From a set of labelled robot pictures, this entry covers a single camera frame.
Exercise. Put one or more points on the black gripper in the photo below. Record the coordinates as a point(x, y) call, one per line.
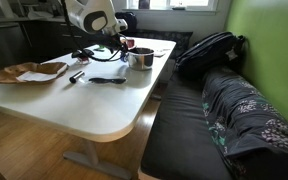
point(113, 43)

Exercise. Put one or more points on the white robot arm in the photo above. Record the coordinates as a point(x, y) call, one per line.
point(96, 17)

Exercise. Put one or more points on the stainless steel pot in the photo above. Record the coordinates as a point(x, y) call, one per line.
point(140, 58)

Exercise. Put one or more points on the silver metal cylinder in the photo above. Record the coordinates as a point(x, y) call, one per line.
point(73, 79)

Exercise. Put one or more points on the white paper sheet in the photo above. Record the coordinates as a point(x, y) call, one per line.
point(43, 73)

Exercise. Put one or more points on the brown wooden slab tray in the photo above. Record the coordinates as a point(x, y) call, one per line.
point(9, 74)

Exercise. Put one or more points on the black backpack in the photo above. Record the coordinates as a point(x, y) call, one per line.
point(216, 49)

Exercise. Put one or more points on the grey table leg base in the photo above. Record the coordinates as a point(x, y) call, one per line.
point(91, 160)

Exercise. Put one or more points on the black sofa bench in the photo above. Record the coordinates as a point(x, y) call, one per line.
point(179, 146)

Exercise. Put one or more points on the dark floral blanket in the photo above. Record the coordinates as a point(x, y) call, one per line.
point(248, 131)

